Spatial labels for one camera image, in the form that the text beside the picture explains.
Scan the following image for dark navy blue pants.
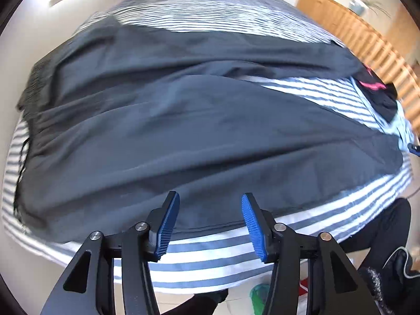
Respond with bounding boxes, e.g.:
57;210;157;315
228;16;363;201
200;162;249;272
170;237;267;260
14;17;403;243

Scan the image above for light blue denim jeans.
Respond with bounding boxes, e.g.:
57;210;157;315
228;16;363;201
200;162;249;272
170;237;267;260
350;77;415;152

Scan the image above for black jacket pink stripe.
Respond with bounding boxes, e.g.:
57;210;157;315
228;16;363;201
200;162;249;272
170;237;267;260
352;66;398;124

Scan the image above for person's black trouser leg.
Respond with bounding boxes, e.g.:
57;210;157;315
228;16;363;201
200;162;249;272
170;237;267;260
337;198;420;315

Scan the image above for green object on floor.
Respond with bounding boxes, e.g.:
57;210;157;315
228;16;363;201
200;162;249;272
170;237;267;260
250;284;270;315

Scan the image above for wooden door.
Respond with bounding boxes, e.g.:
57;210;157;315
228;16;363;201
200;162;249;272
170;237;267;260
385;4;419;66

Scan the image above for blue white striped bedspread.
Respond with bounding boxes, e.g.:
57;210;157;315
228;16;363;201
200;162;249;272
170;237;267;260
1;0;414;294

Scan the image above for potted spider plant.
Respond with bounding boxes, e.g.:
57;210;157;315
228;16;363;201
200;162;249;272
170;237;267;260
348;0;391;19

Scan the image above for folded dark grey pants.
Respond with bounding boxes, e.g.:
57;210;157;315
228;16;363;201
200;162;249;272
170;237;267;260
16;50;59;123

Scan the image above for wooden slatted bed rail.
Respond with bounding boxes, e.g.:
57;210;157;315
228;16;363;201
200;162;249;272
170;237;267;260
297;0;419;134

